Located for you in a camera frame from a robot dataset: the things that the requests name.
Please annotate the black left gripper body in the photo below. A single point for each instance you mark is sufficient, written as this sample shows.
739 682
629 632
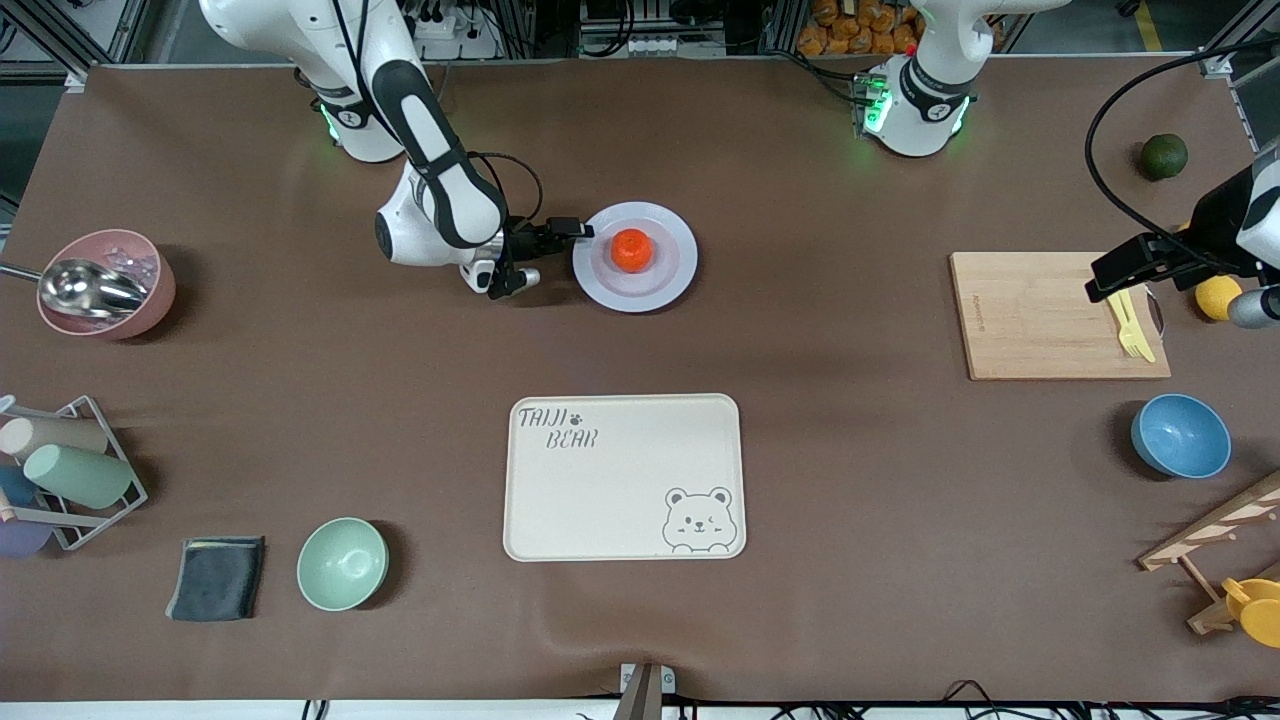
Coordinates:
1213 222

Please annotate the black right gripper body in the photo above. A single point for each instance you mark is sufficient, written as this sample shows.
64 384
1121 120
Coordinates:
522 240

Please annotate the white round plate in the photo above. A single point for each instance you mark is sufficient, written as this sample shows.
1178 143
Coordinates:
600 285

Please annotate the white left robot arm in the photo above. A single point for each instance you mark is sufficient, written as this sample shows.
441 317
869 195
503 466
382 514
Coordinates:
920 125

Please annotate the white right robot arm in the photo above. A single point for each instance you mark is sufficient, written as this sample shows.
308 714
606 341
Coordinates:
410 235

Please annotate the yellow plastic fork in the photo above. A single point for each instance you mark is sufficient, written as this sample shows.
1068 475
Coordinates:
1128 338

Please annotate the yellow lemon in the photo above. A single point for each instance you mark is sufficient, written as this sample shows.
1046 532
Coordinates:
1212 300

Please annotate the dark green avocado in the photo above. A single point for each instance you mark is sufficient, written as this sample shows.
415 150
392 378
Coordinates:
1164 157

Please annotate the wooden cutting board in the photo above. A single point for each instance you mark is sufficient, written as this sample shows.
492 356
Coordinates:
1040 320

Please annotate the blue bowl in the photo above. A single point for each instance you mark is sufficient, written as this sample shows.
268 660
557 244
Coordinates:
1180 440

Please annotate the white power strip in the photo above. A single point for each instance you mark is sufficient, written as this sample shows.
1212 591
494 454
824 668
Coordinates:
675 45
440 28

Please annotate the beige bear print tray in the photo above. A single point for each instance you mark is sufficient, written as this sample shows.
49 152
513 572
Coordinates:
600 500

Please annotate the wooden dish rack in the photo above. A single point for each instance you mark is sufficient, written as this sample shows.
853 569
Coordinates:
1160 557

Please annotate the pile of orange fruit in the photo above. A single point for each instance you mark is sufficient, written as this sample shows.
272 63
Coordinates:
860 35

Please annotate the brown table cloth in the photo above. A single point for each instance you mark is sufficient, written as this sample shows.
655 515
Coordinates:
850 500

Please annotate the yellow mug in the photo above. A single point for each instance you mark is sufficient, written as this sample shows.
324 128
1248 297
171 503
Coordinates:
1262 615

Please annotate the light green bowl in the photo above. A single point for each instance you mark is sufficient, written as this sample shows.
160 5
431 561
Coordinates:
342 565

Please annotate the pink bowl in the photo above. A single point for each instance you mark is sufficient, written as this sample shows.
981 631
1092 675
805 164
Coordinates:
155 300

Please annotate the metal scoop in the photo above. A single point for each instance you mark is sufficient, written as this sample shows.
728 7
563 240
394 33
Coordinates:
90 290

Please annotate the dark grey folded cloth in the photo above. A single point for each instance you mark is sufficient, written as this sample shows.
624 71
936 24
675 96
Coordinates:
215 580

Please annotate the green cup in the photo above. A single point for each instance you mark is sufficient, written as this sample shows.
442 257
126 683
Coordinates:
80 476

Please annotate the beige cup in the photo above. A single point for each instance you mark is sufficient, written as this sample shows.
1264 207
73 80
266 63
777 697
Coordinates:
50 437

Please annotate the blue cup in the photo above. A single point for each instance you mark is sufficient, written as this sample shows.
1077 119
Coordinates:
15 487

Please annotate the purple cup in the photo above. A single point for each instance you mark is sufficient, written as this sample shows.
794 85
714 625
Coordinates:
20 538

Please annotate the aluminium frame post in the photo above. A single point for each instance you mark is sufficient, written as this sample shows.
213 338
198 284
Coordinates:
78 80
1215 65

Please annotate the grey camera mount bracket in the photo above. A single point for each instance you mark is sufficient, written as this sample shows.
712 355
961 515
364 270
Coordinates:
640 695

